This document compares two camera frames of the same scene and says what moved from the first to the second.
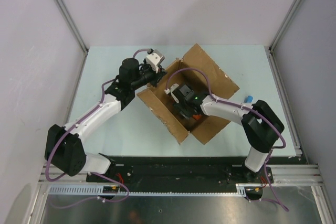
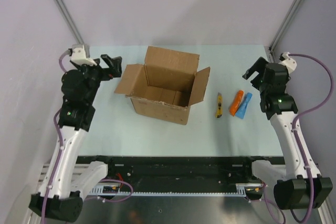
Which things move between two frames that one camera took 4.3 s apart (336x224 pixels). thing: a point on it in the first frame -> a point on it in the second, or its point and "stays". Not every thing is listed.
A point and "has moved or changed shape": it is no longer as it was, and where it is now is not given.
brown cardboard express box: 199,70 has moved or changed shape
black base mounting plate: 180,174 stays
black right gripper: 178,106 -> 259,66
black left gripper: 157,76 -> 107,73
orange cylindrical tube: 197,116 -> 236,103
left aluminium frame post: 63,8 stays
